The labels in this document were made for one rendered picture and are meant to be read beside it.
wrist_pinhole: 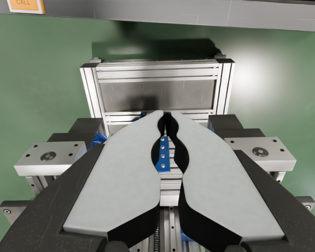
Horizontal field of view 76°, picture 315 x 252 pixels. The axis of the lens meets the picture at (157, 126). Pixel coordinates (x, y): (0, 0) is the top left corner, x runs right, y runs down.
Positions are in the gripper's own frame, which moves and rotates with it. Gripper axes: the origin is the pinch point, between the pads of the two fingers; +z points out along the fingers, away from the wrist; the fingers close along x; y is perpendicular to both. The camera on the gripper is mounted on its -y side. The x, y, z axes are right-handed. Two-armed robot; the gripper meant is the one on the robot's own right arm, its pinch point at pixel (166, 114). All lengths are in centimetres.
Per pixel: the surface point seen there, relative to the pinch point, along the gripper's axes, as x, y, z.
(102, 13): -10.0, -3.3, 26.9
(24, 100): -95, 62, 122
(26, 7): -21.4, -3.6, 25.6
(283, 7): 19.1, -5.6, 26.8
